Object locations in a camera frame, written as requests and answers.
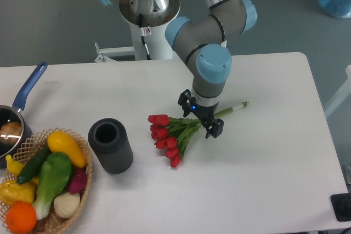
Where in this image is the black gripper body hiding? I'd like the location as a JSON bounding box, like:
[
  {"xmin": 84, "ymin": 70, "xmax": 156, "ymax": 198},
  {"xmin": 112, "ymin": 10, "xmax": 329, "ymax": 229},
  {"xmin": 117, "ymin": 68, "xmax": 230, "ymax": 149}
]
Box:
[{"xmin": 178, "ymin": 89, "xmax": 224, "ymax": 138}]

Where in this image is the red tulip bouquet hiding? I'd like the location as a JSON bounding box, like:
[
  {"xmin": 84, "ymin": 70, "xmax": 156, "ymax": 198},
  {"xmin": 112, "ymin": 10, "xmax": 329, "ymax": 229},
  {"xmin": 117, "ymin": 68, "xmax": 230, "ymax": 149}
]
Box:
[{"xmin": 148, "ymin": 101, "xmax": 250, "ymax": 169}]

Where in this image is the dark grey ribbed vase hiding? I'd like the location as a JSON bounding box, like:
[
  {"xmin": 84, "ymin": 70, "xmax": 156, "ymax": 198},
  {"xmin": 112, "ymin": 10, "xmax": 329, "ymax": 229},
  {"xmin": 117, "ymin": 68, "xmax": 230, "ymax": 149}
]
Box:
[{"xmin": 88, "ymin": 118, "xmax": 134, "ymax": 174}]

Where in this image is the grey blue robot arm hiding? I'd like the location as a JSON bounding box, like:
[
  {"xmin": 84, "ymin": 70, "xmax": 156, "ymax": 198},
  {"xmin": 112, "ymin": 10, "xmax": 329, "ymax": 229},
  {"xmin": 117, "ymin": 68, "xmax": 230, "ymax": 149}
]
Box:
[{"xmin": 97, "ymin": 0, "xmax": 257, "ymax": 138}]

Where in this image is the red purple radish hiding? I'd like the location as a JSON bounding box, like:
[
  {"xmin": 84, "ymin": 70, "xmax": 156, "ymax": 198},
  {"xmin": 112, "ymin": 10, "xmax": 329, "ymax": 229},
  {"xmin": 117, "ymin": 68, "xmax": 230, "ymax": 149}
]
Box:
[{"xmin": 67, "ymin": 168, "xmax": 88, "ymax": 193}]

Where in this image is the yellow squash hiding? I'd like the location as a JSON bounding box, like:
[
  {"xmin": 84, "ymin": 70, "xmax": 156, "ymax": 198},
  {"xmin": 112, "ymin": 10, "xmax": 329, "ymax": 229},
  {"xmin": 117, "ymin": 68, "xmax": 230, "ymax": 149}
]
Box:
[{"xmin": 47, "ymin": 131, "xmax": 87, "ymax": 168}]

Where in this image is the green bok choy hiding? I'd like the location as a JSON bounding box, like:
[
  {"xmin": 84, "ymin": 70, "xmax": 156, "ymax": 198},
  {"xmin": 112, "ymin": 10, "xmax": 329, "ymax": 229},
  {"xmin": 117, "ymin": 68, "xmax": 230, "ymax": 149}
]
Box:
[{"xmin": 32, "ymin": 152, "xmax": 73, "ymax": 220}]

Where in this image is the black device at edge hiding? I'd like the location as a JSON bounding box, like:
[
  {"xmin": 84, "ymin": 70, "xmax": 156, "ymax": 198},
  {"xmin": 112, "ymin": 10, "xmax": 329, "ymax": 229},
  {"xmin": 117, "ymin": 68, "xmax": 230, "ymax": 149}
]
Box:
[{"xmin": 330, "ymin": 193, "xmax": 351, "ymax": 222}]

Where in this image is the white garlic bulb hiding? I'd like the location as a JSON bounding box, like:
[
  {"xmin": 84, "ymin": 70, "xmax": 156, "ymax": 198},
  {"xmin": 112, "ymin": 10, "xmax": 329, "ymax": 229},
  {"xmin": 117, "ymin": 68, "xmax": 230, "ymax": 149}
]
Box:
[{"xmin": 54, "ymin": 192, "xmax": 80, "ymax": 219}]

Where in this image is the dark green cucumber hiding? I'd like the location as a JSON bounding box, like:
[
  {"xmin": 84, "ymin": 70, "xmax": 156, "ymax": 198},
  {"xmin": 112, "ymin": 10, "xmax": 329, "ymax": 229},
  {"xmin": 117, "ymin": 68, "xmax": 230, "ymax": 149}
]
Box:
[{"xmin": 16, "ymin": 145, "xmax": 52, "ymax": 184}]

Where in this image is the brown bread roll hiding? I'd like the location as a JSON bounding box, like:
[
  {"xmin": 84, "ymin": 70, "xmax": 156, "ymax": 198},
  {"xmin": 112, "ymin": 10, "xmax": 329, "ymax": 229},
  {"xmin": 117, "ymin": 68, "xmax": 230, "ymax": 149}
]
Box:
[{"xmin": 1, "ymin": 122, "xmax": 22, "ymax": 146}]

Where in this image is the woven wicker basket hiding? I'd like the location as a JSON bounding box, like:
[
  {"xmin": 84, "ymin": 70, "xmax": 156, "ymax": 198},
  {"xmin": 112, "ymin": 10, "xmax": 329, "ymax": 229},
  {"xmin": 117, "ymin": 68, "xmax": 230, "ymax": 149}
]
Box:
[{"xmin": 1, "ymin": 128, "xmax": 92, "ymax": 233}]

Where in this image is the yellow banana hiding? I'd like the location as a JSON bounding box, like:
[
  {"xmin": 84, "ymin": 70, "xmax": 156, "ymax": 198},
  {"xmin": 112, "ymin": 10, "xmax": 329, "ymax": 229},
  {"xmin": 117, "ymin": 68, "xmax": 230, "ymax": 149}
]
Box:
[{"xmin": 5, "ymin": 155, "xmax": 25, "ymax": 177}]

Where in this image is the yellow bell pepper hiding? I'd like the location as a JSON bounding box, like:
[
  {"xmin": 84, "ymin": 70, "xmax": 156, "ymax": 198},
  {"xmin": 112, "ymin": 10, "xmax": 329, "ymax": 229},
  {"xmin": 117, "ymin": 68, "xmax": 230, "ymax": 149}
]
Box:
[{"xmin": 1, "ymin": 180, "xmax": 36, "ymax": 207}]

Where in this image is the orange fruit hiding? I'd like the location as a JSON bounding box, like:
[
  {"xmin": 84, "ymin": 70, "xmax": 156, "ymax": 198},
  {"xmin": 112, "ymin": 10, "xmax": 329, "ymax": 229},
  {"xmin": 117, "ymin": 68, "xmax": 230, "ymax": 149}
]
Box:
[{"xmin": 5, "ymin": 202, "xmax": 37, "ymax": 233}]

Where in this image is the black cable on pedestal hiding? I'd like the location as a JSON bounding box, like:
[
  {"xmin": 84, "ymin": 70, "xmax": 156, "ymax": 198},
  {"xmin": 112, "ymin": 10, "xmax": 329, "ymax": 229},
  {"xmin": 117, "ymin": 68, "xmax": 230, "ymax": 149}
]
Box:
[{"xmin": 138, "ymin": 14, "xmax": 152, "ymax": 60}]

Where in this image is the white frame at right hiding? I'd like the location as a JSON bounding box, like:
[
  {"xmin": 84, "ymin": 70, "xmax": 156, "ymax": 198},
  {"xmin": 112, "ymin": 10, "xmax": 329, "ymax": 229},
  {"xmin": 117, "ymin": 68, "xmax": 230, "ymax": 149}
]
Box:
[{"xmin": 324, "ymin": 65, "xmax": 350, "ymax": 118}]

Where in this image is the blue handled saucepan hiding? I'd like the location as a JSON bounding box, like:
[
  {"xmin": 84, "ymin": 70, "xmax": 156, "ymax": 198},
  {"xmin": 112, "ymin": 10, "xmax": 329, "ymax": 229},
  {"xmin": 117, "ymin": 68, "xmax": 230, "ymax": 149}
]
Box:
[{"xmin": 1, "ymin": 62, "xmax": 48, "ymax": 169}]

